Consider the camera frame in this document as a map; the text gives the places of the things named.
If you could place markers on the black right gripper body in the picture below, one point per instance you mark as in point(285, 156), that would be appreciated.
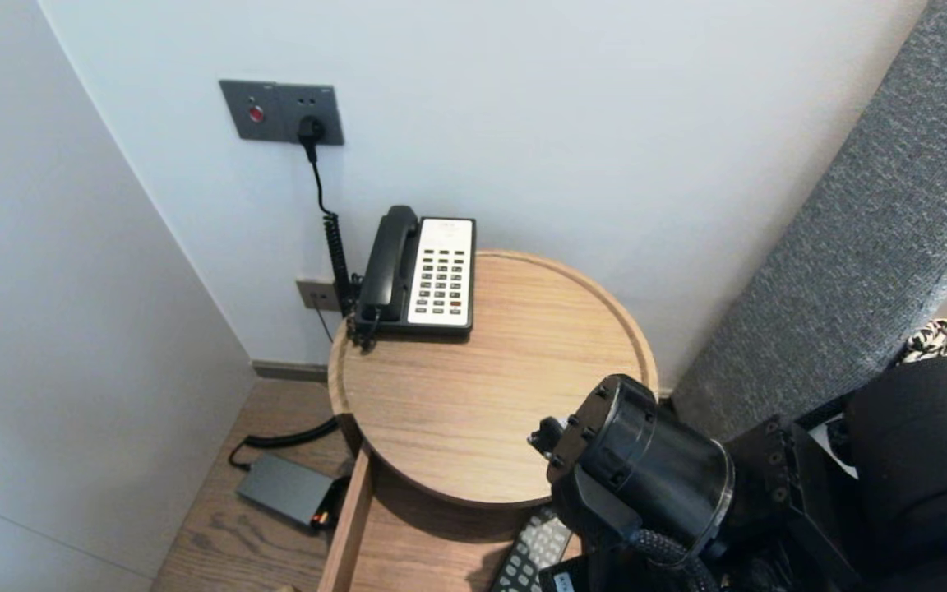
point(654, 469)

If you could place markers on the black TV remote control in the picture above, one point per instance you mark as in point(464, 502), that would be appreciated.
point(535, 547)

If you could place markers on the round wooden side table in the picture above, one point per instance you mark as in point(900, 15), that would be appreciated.
point(457, 378)
point(424, 551)

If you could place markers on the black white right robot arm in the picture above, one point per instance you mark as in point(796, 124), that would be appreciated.
point(917, 460)

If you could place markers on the black white desk telephone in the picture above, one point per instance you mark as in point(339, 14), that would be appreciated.
point(441, 271)

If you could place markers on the black telephone handset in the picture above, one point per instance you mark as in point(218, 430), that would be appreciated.
point(387, 263)

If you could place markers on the grey fabric headboard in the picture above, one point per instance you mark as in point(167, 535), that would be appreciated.
point(876, 205)

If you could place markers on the thin grey phone line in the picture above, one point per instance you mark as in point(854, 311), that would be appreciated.
point(323, 323)

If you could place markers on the grey power adapter box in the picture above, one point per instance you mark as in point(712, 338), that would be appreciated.
point(284, 489)

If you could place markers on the small grey wall outlet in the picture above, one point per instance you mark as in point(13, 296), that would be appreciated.
point(313, 296)

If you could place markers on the grey wall socket panel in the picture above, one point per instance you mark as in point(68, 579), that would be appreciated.
point(276, 107)

